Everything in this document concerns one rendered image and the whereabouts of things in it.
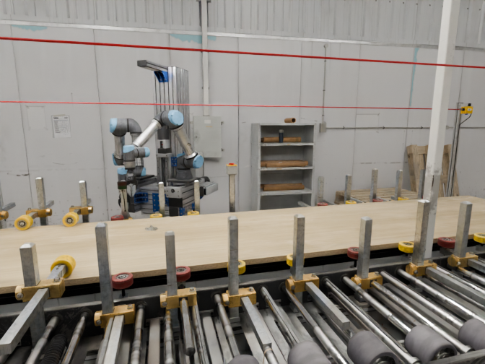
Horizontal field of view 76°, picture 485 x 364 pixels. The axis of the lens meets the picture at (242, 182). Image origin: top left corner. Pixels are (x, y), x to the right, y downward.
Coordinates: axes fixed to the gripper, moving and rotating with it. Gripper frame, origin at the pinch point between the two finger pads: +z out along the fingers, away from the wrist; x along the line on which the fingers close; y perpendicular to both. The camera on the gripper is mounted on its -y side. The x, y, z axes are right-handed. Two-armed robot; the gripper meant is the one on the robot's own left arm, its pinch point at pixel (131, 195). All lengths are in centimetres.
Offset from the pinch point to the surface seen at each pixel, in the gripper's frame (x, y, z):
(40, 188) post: 54, -6, -10
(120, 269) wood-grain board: 2, -95, 12
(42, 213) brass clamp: 55, -6, 6
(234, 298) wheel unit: -42, -119, 20
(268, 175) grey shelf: -198, 234, 31
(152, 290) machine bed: -11, -96, 24
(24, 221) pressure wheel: 59, -25, 6
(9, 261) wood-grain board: 50, -73, 11
